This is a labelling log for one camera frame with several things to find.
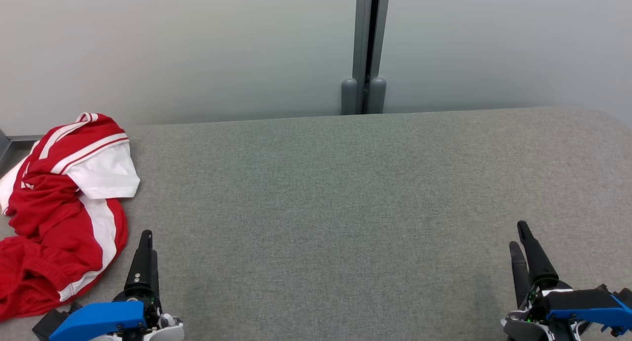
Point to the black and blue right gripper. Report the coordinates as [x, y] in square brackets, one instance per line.
[577, 306]

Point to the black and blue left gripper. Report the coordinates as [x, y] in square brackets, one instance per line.
[98, 319]

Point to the red jersey with white sleeves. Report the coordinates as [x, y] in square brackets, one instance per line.
[94, 138]

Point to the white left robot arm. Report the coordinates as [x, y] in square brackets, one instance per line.
[170, 332]

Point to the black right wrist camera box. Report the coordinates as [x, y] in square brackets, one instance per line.
[626, 295]

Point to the grey wall base rail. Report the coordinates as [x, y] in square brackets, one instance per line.
[24, 138]

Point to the grey metal partition post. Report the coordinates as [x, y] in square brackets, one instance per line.
[363, 30]

